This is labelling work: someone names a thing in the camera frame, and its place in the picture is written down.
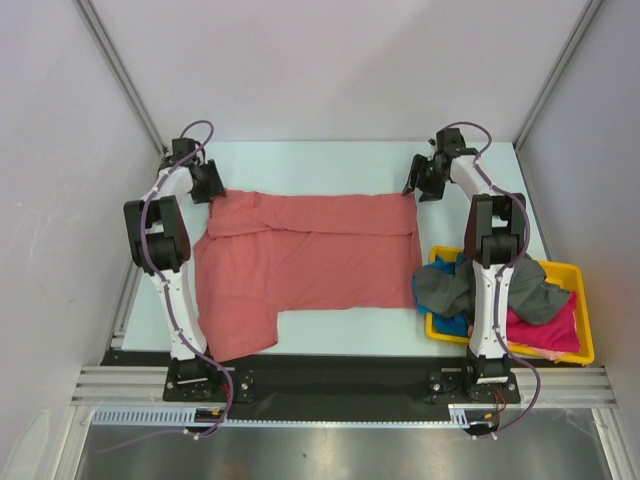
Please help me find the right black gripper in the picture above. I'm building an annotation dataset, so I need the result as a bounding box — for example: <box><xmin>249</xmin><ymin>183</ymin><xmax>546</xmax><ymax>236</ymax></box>
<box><xmin>402</xmin><ymin>154</ymin><xmax>448</xmax><ymax>202</ymax></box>

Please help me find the salmon pink t shirt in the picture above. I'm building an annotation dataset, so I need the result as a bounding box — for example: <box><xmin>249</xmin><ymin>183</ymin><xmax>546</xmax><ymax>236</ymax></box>
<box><xmin>194</xmin><ymin>190</ymin><xmax>422</xmax><ymax>362</ymax></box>

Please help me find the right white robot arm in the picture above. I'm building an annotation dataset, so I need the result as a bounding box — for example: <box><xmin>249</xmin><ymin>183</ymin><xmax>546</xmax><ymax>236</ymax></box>
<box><xmin>402</xmin><ymin>121</ymin><xmax>531</xmax><ymax>401</ymax></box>

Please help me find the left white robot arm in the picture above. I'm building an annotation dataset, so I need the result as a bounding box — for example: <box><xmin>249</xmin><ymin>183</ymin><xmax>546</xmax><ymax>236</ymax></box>
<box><xmin>123</xmin><ymin>134</ymin><xmax>226</xmax><ymax>362</ymax></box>

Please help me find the grey t shirt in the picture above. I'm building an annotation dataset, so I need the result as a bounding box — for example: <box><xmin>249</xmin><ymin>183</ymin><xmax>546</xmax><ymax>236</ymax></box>
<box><xmin>412</xmin><ymin>253</ymin><xmax>571</xmax><ymax>325</ymax></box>

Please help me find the blue t shirt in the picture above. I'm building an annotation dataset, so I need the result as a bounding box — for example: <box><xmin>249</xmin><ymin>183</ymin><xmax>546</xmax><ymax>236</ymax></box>
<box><xmin>411</xmin><ymin>253</ymin><xmax>475</xmax><ymax>337</ymax></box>

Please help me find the yellow plastic bin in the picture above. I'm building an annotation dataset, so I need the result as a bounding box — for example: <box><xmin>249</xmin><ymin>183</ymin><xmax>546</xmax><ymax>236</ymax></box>
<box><xmin>416</xmin><ymin>246</ymin><xmax>595</xmax><ymax>365</ymax></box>

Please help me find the magenta t shirt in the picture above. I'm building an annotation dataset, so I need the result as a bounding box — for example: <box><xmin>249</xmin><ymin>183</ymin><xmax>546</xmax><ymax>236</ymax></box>
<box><xmin>506</xmin><ymin>292</ymin><xmax>581</xmax><ymax>356</ymax></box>

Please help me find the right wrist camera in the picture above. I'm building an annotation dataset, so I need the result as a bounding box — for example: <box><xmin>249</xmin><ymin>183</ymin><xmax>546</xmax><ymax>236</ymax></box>
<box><xmin>429</xmin><ymin>127</ymin><xmax>466</xmax><ymax>157</ymax></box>

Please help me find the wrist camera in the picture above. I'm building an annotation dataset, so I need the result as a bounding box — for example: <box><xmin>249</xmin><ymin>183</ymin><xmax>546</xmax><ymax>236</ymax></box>
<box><xmin>171</xmin><ymin>137</ymin><xmax>206</xmax><ymax>164</ymax></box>
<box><xmin>429</xmin><ymin>127</ymin><xmax>466</xmax><ymax>157</ymax></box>

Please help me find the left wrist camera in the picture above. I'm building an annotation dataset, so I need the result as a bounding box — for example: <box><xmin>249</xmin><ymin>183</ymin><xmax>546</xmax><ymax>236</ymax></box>
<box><xmin>171</xmin><ymin>137</ymin><xmax>206</xmax><ymax>164</ymax></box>

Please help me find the left aluminium corner post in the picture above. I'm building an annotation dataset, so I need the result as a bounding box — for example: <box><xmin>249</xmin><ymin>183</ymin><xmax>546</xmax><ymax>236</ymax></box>
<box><xmin>72</xmin><ymin>0</ymin><xmax>166</xmax><ymax>155</ymax></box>

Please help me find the aluminium corner post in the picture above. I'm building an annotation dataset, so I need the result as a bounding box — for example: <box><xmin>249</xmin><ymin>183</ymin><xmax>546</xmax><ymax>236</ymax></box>
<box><xmin>72</xmin><ymin>0</ymin><xmax>166</xmax><ymax>155</ymax></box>
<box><xmin>513</xmin><ymin>0</ymin><xmax>605</xmax><ymax>153</ymax></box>

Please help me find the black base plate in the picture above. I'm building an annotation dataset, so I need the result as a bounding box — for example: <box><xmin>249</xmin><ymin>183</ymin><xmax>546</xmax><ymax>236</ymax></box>
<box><xmin>102</xmin><ymin>352</ymin><xmax>520</xmax><ymax>418</ymax></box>

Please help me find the aluminium frame rail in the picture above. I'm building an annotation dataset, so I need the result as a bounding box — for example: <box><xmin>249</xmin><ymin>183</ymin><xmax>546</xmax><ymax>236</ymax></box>
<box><xmin>71</xmin><ymin>366</ymin><xmax>618</xmax><ymax>409</ymax></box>

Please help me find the right aluminium corner post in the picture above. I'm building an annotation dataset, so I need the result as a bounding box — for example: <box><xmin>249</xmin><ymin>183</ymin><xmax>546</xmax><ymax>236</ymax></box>
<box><xmin>513</xmin><ymin>0</ymin><xmax>605</xmax><ymax>153</ymax></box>

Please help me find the slotted cable duct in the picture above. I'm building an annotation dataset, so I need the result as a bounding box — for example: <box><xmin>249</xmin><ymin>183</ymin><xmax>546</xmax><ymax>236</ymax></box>
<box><xmin>93</xmin><ymin>405</ymin><xmax>500</xmax><ymax>429</ymax></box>

